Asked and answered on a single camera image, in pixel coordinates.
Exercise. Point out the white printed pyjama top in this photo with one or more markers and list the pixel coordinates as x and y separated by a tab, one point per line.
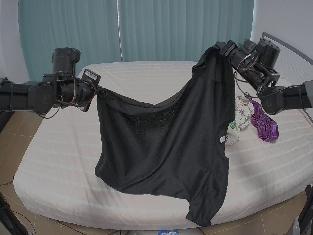
242	121

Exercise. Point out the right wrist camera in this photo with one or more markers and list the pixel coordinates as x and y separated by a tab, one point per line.
249	45

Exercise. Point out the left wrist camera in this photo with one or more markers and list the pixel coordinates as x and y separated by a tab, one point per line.
77	55

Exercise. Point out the bed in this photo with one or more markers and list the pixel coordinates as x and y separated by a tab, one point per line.
61	143

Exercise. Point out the purple garment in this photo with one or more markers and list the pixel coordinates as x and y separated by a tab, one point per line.
265	126

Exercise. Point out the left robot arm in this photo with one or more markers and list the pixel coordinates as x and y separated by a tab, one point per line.
14	94

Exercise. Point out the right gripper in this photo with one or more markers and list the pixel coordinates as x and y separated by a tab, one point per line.
238	56

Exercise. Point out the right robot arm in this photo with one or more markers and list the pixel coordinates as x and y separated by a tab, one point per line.
288	97

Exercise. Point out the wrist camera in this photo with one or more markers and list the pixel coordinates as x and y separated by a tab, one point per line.
249	45
77	55

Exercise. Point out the black T-shirt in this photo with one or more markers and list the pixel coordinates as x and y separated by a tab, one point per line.
159	143

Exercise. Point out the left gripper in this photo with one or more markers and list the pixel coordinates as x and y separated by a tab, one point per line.
83	92

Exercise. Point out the blue-green curtain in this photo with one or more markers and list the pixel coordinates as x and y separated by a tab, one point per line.
183	21
68	21

